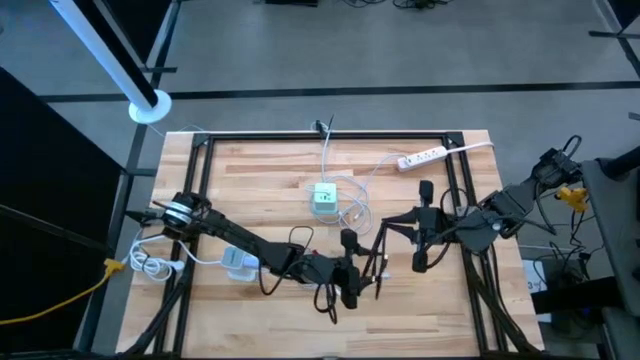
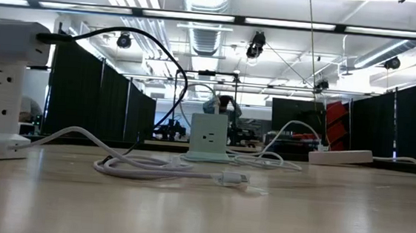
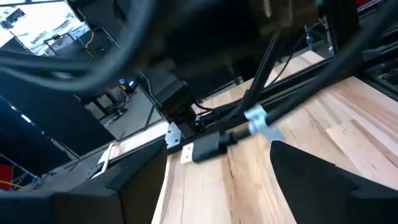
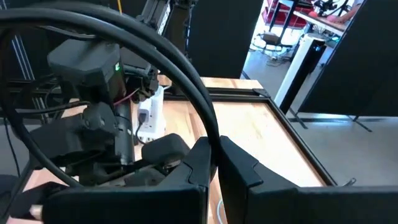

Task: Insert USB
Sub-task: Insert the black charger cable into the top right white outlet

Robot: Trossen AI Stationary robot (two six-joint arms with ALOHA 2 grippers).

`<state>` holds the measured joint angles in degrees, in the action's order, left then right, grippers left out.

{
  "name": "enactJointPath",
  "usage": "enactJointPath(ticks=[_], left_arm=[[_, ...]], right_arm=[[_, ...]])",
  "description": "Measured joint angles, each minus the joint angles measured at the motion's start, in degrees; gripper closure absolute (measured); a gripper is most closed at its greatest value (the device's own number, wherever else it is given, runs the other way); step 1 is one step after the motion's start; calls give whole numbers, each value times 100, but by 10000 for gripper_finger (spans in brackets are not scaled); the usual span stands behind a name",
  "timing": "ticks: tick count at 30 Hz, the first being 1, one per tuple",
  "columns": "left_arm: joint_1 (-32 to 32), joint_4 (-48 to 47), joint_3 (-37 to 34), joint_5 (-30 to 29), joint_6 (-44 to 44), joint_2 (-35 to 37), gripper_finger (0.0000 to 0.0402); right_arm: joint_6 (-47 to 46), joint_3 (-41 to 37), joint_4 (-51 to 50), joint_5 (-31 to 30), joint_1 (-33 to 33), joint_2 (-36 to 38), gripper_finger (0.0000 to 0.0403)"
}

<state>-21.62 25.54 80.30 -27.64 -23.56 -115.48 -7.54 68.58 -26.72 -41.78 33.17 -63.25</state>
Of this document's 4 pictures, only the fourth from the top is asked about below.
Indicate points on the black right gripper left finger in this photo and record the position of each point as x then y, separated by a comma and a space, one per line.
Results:
124, 208

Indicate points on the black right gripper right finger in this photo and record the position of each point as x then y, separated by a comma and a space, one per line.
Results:
311, 208

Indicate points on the white tower power strip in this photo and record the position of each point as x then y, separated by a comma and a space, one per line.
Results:
155, 118

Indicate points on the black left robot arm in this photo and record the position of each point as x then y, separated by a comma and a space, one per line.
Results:
87, 68

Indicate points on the white and black column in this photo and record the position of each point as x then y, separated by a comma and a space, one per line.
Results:
295, 71

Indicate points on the wooden table with black legs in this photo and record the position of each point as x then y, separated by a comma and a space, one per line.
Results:
323, 25

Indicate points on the red storage bin rack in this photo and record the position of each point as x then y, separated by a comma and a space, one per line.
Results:
286, 20

